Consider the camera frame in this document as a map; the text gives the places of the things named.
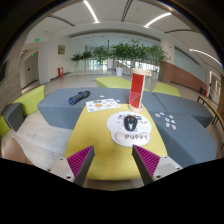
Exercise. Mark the black computer mouse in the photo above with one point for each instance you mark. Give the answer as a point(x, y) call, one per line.
point(130, 123)

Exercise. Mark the group of small stickers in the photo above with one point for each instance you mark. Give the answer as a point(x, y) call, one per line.
point(167, 125)

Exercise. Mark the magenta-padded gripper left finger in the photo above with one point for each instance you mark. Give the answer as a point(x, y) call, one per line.
point(81, 159)

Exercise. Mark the group of potted plants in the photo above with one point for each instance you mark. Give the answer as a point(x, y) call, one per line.
point(121, 51)

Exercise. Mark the dark grey seat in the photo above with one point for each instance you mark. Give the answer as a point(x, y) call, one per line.
point(12, 116)

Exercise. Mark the white sticker sheet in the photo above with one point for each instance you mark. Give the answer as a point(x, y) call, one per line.
point(102, 105)

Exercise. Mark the red cylinder with wooden ends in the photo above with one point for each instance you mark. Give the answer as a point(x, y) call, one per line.
point(137, 88)

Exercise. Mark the white puppy-print mouse pad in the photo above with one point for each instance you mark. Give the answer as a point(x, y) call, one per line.
point(115, 131)

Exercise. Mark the lime green sofa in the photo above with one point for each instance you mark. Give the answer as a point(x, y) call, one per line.
point(31, 100)

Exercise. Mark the group of ceiling lights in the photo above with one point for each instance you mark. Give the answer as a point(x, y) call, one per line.
point(90, 10)

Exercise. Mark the lime green bench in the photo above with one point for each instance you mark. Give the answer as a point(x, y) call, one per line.
point(166, 89)
point(110, 82)

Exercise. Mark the green exit sign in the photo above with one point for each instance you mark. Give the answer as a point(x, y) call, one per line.
point(37, 39)

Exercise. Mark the brown wall plaque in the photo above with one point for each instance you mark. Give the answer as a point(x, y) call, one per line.
point(61, 49)

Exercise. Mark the red fire extinguisher cabinet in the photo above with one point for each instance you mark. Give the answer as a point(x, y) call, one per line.
point(60, 72)

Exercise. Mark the long grey bench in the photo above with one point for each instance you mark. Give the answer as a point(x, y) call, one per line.
point(56, 110)

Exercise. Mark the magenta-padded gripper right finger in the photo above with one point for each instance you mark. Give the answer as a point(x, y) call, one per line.
point(147, 159)

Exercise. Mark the black wall screen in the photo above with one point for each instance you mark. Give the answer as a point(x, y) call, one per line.
point(3, 71)

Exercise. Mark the wooden bench with dark frame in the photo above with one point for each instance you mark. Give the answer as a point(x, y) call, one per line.
point(208, 103)

